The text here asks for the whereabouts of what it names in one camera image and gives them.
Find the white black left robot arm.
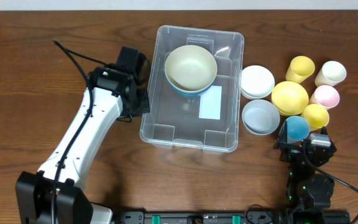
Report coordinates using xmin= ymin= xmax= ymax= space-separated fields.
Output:
xmin=15 ymin=64 xmax=150 ymax=223

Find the white bowl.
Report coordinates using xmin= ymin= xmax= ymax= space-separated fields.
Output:
xmin=241 ymin=65 xmax=275 ymax=100

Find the clear plastic storage container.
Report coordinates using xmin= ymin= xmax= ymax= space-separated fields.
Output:
xmin=140 ymin=25 xmax=244 ymax=154

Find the yellow cup upright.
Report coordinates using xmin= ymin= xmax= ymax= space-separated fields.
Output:
xmin=285 ymin=55 xmax=315 ymax=83

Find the yellow cup near gripper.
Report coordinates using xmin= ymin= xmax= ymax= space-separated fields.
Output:
xmin=301 ymin=104 xmax=329 ymax=131

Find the light grey bowl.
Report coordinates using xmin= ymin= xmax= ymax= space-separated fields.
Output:
xmin=242 ymin=100 xmax=280 ymax=135

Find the yellow bowl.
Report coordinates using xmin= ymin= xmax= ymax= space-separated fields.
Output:
xmin=272 ymin=81 xmax=309 ymax=116

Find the cream beige bowl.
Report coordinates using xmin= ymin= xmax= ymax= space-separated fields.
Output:
xmin=164 ymin=45 xmax=218 ymax=91

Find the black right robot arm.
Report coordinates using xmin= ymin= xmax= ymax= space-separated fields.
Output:
xmin=275 ymin=123 xmax=337 ymax=211

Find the white paper label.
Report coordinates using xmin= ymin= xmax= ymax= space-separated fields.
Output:
xmin=199 ymin=86 xmax=222 ymax=120

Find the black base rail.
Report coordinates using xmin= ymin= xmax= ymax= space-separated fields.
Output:
xmin=112 ymin=211 xmax=351 ymax=224

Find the cream white cup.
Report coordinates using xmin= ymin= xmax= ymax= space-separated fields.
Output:
xmin=314 ymin=61 xmax=347 ymax=86

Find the light blue cup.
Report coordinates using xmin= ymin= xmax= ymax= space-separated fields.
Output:
xmin=285 ymin=116 xmax=310 ymax=143

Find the pink cup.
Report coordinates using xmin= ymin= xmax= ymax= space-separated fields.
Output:
xmin=309 ymin=85 xmax=340 ymax=110

